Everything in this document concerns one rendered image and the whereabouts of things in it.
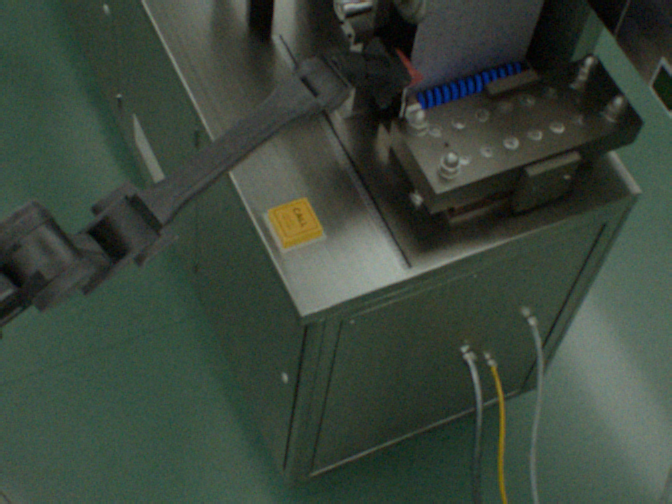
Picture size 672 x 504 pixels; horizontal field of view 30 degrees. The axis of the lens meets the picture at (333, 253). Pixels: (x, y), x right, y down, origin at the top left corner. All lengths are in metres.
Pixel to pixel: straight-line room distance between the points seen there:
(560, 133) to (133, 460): 1.28
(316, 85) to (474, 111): 0.34
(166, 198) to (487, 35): 0.64
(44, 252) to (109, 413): 1.58
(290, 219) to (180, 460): 0.94
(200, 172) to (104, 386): 1.24
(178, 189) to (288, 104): 0.22
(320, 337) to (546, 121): 0.52
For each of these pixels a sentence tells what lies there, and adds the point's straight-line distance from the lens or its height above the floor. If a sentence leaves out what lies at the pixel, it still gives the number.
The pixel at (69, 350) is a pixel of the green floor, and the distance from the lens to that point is 3.03.
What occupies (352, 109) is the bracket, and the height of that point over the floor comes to 0.92.
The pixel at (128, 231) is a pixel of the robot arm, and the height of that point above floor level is 1.19.
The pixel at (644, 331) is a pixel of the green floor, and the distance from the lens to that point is 3.23.
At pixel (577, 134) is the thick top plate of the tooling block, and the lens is 2.16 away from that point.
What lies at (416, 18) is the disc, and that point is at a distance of 2.01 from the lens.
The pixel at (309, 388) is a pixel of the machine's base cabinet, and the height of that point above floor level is 0.60.
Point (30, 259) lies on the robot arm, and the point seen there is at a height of 1.50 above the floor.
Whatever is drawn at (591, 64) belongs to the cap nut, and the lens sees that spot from 2.22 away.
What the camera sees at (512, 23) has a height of 1.14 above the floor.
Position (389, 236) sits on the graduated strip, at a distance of 2.13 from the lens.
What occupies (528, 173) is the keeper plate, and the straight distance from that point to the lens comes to 2.11.
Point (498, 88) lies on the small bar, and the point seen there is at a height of 1.05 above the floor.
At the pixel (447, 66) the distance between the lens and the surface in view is 2.14.
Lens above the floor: 2.68
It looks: 58 degrees down
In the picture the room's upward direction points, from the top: 10 degrees clockwise
